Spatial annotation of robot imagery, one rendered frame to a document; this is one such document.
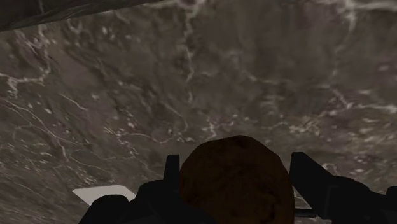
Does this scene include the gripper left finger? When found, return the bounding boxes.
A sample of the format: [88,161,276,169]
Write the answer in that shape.
[78,154,218,224]

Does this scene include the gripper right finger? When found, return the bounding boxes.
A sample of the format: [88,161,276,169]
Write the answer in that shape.
[289,151,397,224]

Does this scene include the brown round potato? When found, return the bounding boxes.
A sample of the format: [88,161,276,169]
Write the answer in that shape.
[179,134,296,224]

